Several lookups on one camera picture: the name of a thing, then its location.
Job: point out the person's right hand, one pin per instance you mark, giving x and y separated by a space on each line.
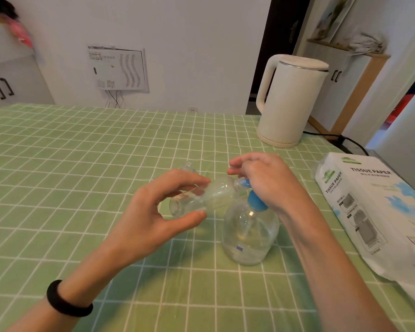
280 183

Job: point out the person's left hand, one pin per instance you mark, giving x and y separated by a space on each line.
141 228

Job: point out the large clear bottle blue pump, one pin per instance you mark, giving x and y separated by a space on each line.
249 235

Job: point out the small clear plastic bottle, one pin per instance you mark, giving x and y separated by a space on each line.
189 167
211 195

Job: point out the person's left forearm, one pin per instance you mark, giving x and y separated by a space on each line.
79 290

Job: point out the person's right forearm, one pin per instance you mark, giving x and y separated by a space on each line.
346 276

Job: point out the cream electric kettle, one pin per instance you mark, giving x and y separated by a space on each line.
288 103

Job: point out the green checked tablecloth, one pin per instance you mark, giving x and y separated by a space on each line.
55 203

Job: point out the white tissue paper pack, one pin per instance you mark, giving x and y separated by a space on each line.
366 207

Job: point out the black wrist band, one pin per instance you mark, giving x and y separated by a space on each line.
65 302

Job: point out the white door wooden side cabinet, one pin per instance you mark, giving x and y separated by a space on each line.
337 93

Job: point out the red object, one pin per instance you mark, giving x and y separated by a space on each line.
399 107

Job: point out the crumpled grey paper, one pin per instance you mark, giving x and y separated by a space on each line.
366 43

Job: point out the leaning framed picture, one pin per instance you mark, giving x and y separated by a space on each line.
333 18

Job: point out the wooden top white cabinet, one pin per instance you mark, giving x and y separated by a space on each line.
15 79

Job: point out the pink hanging item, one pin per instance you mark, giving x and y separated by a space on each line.
20 31

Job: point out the black hanging item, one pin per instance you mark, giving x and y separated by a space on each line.
1 6

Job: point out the white wall panel cover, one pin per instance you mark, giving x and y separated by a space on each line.
119 67

